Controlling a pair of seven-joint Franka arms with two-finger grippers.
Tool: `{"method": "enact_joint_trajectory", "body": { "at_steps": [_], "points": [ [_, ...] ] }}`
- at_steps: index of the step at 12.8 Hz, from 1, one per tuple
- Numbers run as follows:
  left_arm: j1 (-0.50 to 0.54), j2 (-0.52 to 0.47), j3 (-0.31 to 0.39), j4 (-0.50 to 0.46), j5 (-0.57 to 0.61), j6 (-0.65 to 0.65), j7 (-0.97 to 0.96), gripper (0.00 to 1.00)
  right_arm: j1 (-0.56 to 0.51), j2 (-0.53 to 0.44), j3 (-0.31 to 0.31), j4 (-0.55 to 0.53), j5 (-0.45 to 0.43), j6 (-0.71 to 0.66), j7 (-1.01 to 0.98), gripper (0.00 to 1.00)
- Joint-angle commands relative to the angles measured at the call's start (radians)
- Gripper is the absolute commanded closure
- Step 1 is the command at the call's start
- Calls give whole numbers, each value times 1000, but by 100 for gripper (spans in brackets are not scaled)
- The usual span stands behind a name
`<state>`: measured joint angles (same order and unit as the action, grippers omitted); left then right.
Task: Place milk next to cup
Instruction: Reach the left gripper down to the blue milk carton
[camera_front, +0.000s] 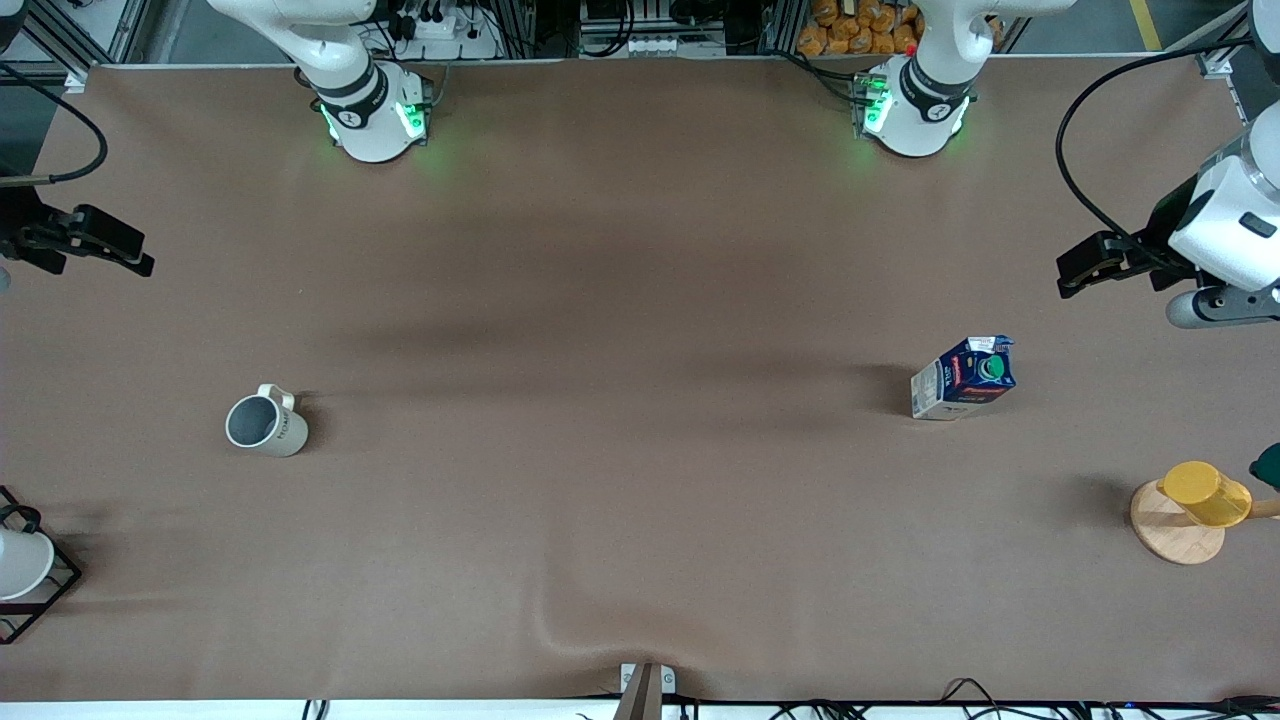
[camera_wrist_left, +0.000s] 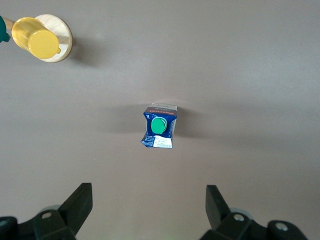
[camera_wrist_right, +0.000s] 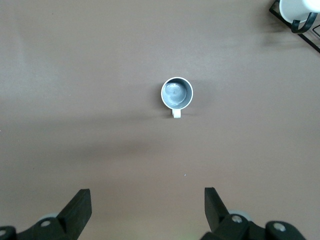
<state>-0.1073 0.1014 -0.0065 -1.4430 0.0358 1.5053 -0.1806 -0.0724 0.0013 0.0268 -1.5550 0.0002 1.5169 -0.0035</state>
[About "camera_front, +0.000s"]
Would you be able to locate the white socket bar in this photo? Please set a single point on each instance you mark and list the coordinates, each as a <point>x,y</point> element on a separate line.
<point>660,45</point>

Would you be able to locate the blue milk carton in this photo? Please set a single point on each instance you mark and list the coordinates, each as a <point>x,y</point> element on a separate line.
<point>965,385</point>

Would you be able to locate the white power strip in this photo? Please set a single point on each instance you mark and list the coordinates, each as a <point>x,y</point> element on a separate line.
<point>440,30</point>

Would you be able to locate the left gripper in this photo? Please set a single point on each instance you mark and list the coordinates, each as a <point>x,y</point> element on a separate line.
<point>1162,234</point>

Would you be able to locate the metal table edge bracket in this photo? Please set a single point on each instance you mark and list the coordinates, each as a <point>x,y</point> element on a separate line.
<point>647,685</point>

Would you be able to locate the pile of orange buns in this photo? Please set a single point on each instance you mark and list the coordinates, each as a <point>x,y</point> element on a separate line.
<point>860,30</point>

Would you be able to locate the dark green object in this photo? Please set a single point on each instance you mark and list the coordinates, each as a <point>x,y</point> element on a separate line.
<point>1268,468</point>

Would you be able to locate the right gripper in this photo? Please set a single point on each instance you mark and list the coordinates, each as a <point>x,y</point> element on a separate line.
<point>14,226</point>

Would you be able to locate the round wooden mug stand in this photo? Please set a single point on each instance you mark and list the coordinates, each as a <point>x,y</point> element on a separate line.
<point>1170,538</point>

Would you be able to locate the yellow plastic cup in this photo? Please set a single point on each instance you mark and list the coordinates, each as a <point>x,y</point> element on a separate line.
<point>1205,495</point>

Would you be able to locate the aluminium frame post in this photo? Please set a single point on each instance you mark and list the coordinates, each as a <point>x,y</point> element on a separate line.
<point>90,35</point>
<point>1222,60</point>

